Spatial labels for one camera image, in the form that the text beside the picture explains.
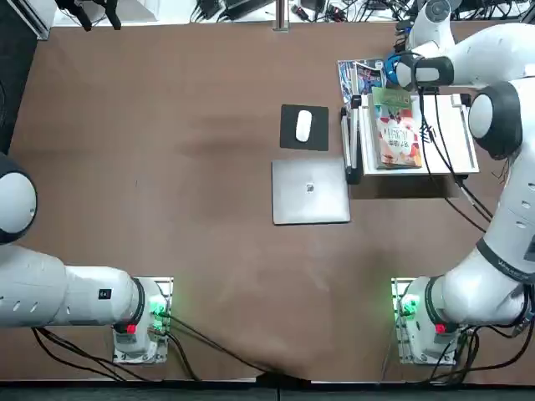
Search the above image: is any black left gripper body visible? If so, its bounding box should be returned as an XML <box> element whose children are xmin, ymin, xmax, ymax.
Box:
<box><xmin>56</xmin><ymin>0</ymin><xmax>120</xmax><ymax>10</ymax></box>

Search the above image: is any blue desk lamp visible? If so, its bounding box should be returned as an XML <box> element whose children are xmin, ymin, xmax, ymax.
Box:
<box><xmin>384</xmin><ymin>24</ymin><xmax>413</xmax><ymax>88</ymax></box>

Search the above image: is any green cover book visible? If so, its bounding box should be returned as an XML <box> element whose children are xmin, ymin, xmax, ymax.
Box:
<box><xmin>370</xmin><ymin>86</ymin><xmax>423</xmax><ymax>170</ymax></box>

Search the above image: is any comic book with white badge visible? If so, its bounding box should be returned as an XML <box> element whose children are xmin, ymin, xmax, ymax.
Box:
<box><xmin>337</xmin><ymin>58</ymin><xmax>388</xmax><ymax>104</ymax></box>

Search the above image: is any comic book with pink letter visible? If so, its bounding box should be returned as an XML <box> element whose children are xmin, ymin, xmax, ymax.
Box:
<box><xmin>354</xmin><ymin>62</ymin><xmax>388</xmax><ymax>95</ymax></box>

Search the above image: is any white adjustable book stand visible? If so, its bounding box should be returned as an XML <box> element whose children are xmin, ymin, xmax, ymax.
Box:
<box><xmin>339</xmin><ymin>92</ymin><xmax>481</xmax><ymax>185</ymax></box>

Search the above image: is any black power adapter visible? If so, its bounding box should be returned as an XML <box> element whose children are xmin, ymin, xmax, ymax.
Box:
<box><xmin>217</xmin><ymin>0</ymin><xmax>275</xmax><ymax>21</ymax></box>

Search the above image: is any white computer mouse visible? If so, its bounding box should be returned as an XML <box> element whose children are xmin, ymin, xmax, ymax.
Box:
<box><xmin>294</xmin><ymin>109</ymin><xmax>313</xmax><ymax>142</ymax></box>

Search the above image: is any black mouse pad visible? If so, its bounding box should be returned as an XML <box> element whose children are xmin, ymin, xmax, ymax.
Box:
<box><xmin>278</xmin><ymin>104</ymin><xmax>330</xmax><ymax>152</ymax></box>

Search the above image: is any grey closed laptop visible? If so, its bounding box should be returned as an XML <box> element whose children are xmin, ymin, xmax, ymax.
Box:
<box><xmin>271</xmin><ymin>158</ymin><xmax>352</xmax><ymax>226</ymax></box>

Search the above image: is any silver aluminium frame profile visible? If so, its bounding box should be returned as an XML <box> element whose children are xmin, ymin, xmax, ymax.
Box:
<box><xmin>24</xmin><ymin>0</ymin><xmax>54</xmax><ymax>42</ymax></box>

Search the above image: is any silver aluminium post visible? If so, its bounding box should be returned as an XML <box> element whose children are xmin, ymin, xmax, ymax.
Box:
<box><xmin>272</xmin><ymin>0</ymin><xmax>292</xmax><ymax>33</ymax></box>

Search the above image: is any black lamp power cable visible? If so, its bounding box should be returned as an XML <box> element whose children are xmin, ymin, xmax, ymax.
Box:
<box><xmin>394</xmin><ymin>24</ymin><xmax>413</xmax><ymax>53</ymax></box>

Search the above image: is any black left base cable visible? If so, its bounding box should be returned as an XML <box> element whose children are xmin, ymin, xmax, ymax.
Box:
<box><xmin>31</xmin><ymin>311</ymin><xmax>268</xmax><ymax>382</ymax></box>

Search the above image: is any black base cable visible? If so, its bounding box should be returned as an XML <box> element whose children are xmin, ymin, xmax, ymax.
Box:
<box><xmin>31</xmin><ymin>311</ymin><xmax>268</xmax><ymax>382</ymax></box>
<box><xmin>380</xmin><ymin>321</ymin><xmax>535</xmax><ymax>385</ymax></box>

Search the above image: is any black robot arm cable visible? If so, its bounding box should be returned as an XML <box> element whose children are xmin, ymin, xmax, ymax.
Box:
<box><xmin>411</xmin><ymin>83</ymin><xmax>509</xmax><ymax>235</ymax></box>

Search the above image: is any black right base cable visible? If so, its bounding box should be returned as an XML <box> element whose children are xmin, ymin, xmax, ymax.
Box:
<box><xmin>380</xmin><ymin>321</ymin><xmax>535</xmax><ymax>385</ymax></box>

